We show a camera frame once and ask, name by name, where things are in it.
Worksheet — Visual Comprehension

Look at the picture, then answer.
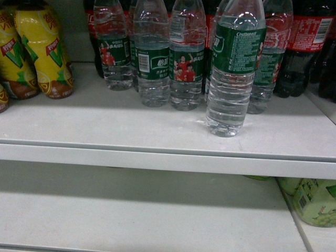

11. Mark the cola bottle red label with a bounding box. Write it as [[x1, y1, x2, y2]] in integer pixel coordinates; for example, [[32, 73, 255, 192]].
[[275, 0, 335, 98]]

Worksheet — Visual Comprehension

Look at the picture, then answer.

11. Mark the clear water bottle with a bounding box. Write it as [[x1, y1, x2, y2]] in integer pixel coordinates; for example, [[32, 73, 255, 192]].
[[206, 1, 266, 137]]

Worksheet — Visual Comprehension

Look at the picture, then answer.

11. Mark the left rear water bottle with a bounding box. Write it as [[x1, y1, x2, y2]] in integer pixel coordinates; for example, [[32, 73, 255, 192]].
[[93, 1, 133, 91]]

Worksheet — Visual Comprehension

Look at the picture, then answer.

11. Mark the water bottle athletes label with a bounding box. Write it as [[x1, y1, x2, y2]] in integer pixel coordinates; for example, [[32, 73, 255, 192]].
[[169, 1, 207, 111]]

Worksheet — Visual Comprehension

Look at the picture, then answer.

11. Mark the yellow lemon tea bottle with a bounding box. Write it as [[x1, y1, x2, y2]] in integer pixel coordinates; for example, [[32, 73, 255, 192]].
[[14, 1, 74, 99]]

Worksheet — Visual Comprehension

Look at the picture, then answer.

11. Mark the right rear water bottle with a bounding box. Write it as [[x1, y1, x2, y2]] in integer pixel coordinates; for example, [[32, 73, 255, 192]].
[[247, 0, 293, 114]]

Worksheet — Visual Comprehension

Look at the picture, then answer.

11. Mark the white shelf board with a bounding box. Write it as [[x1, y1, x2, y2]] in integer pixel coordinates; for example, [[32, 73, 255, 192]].
[[1, 63, 335, 179], [1, 168, 307, 251]]

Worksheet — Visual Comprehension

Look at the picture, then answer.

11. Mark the water bottle barcode label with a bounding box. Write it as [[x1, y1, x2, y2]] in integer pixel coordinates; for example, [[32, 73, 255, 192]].
[[133, 0, 170, 108]]

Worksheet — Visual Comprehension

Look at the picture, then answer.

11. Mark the lower white shelf board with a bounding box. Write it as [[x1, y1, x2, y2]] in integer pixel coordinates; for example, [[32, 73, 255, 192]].
[[1, 168, 307, 251]]

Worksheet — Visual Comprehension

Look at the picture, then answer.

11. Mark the green grape drink bottle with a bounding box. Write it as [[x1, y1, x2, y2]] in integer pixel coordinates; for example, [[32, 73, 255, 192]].
[[277, 177, 335, 228]]

